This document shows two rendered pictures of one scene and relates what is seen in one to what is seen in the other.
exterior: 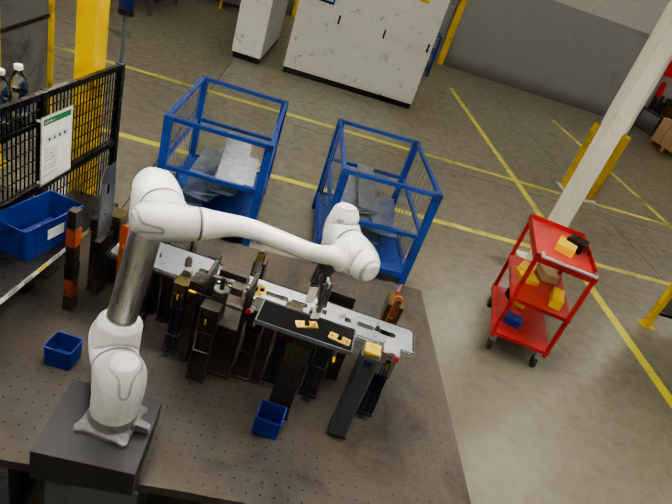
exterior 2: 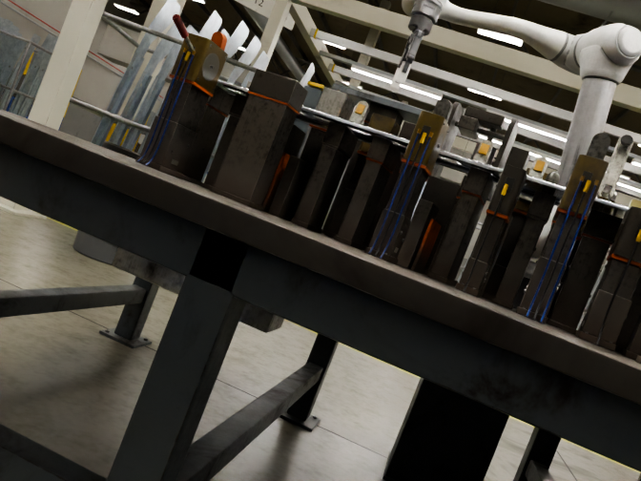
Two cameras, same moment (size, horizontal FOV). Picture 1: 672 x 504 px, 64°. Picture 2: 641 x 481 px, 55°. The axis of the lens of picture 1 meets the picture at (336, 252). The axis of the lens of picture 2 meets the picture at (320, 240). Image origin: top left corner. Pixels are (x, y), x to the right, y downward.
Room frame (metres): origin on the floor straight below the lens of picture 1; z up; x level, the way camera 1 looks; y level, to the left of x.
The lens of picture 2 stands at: (3.46, 0.69, 0.72)
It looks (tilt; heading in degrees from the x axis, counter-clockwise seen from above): 1 degrees down; 201
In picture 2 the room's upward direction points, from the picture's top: 21 degrees clockwise
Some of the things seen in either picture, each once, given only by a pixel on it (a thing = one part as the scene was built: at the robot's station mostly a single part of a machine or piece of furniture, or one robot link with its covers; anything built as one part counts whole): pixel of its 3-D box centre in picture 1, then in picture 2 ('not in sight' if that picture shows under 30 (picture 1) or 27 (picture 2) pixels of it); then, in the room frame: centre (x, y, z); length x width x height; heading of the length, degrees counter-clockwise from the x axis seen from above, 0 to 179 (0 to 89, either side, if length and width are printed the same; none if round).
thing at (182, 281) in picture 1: (176, 317); (512, 238); (1.71, 0.53, 0.88); 0.11 x 0.07 x 0.37; 1
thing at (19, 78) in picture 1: (18, 90); not in sight; (1.90, 1.36, 1.53); 0.07 x 0.07 x 0.20
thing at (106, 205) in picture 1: (107, 201); not in sight; (1.92, 0.98, 1.17); 0.12 x 0.01 x 0.34; 1
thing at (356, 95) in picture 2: (306, 326); (388, 108); (1.59, 0.01, 1.16); 0.37 x 0.14 x 0.02; 91
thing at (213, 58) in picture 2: (383, 327); (179, 106); (2.13, -0.34, 0.88); 0.14 x 0.09 x 0.36; 1
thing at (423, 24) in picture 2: (325, 269); (417, 32); (1.59, 0.01, 1.41); 0.08 x 0.07 x 0.09; 26
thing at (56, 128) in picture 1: (54, 144); not in sight; (2.00, 1.27, 1.30); 0.23 x 0.02 x 0.31; 1
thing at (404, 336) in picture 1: (266, 292); (409, 147); (1.93, 0.23, 1.00); 1.38 x 0.22 x 0.02; 91
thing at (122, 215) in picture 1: (113, 244); not in sight; (2.03, 0.99, 0.88); 0.08 x 0.08 x 0.36; 1
